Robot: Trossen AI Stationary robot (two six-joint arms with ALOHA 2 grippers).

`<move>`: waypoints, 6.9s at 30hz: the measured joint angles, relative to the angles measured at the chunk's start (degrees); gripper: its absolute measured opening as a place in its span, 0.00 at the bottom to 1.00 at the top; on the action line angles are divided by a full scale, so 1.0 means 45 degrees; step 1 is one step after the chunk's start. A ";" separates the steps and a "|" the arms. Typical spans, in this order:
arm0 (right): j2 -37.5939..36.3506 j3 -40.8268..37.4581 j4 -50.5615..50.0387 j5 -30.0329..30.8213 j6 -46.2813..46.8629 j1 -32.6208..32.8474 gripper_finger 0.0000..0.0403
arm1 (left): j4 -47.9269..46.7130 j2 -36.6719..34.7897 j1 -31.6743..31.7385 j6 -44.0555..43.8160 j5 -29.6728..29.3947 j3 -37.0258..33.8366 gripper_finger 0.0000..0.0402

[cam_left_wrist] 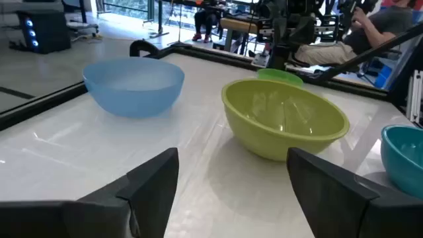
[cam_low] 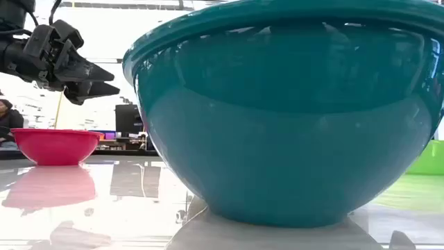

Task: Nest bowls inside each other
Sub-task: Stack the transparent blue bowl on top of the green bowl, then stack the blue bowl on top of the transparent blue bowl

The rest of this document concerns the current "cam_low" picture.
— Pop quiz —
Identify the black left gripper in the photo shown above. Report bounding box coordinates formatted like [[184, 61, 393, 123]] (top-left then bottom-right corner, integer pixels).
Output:
[[0, 19, 121, 106]]

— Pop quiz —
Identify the yellow pole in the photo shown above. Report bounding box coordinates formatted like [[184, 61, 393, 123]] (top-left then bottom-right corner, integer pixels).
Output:
[[53, 88, 65, 130]]

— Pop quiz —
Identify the black computer monitor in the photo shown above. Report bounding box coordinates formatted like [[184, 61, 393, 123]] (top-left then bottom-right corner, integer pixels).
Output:
[[114, 103, 144, 134]]

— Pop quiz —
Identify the cluttered background desk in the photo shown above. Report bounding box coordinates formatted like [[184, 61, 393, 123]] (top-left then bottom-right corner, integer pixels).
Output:
[[93, 130, 157, 156]]

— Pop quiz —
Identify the pink plastic bowl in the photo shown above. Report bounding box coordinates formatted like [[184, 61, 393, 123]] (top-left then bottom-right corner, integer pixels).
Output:
[[10, 128, 105, 167]]

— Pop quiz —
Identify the person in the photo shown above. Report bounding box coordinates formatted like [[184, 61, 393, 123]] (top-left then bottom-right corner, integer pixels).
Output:
[[0, 99, 25, 149]]

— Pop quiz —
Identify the teal plastic bowl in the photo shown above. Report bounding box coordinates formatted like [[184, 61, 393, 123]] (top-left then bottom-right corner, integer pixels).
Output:
[[122, 0, 444, 229]]

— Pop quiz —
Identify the green plastic bowl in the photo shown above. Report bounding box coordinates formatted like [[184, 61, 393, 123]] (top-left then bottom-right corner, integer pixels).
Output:
[[405, 139, 444, 176]]

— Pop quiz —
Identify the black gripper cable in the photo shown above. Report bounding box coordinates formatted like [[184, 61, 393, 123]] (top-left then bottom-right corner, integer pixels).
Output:
[[26, 0, 63, 27]]

